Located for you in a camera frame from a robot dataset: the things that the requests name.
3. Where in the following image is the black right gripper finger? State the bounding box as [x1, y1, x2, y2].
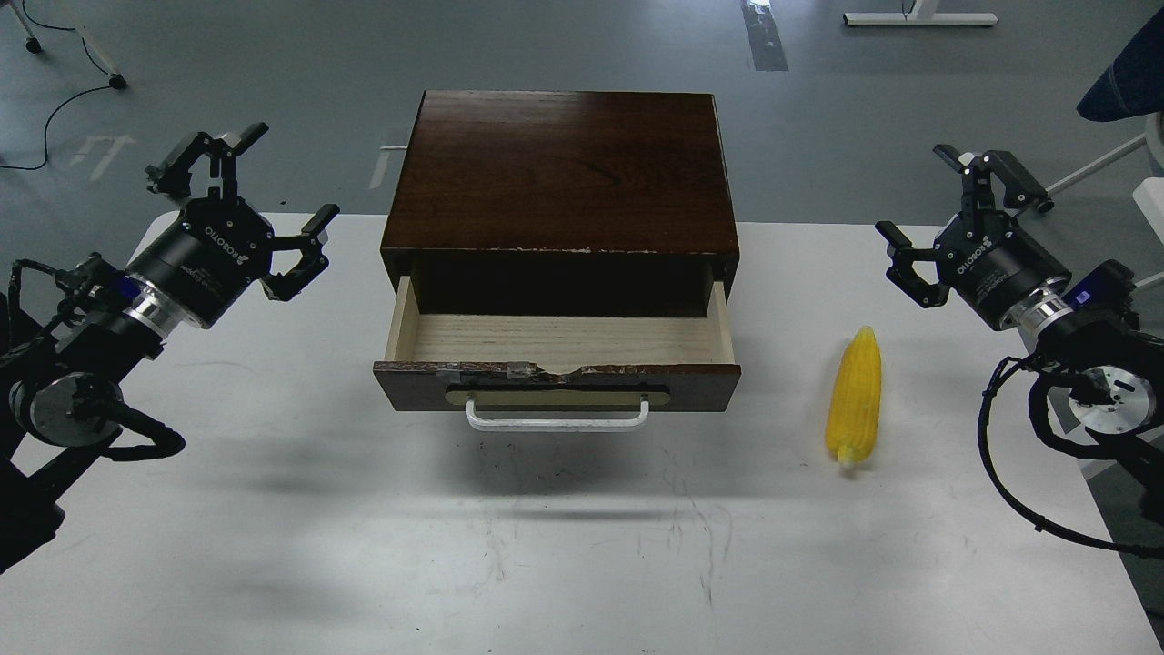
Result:
[876, 220, 949, 309]
[934, 144, 1055, 218]

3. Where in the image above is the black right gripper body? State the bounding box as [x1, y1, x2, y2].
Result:
[934, 211, 1071, 332]

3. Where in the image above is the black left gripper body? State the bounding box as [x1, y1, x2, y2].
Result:
[127, 197, 274, 328]

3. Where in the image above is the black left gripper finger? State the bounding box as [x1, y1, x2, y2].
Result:
[261, 204, 340, 302]
[146, 122, 270, 202]

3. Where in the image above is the yellow toy corn cob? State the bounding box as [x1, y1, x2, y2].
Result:
[826, 325, 882, 469]

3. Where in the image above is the wooden drawer with white handle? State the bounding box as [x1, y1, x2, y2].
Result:
[372, 277, 743, 434]

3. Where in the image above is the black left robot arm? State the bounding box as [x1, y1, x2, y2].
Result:
[1, 123, 338, 569]

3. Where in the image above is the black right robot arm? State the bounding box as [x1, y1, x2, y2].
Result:
[876, 144, 1161, 558]

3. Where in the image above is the white stand leg with casters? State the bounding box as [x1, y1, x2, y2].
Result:
[9, 0, 128, 90]

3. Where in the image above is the blue office chair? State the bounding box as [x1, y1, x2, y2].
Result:
[1037, 7, 1164, 216]

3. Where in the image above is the white desk foot bar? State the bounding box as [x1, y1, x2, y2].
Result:
[842, 1, 998, 26]

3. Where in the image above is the dark wooden cabinet box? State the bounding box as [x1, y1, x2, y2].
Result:
[381, 90, 740, 316]

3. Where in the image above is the grey floor tape strip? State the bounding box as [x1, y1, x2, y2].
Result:
[740, 0, 788, 72]

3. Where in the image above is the black floor cable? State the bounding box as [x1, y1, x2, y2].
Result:
[0, 0, 128, 172]

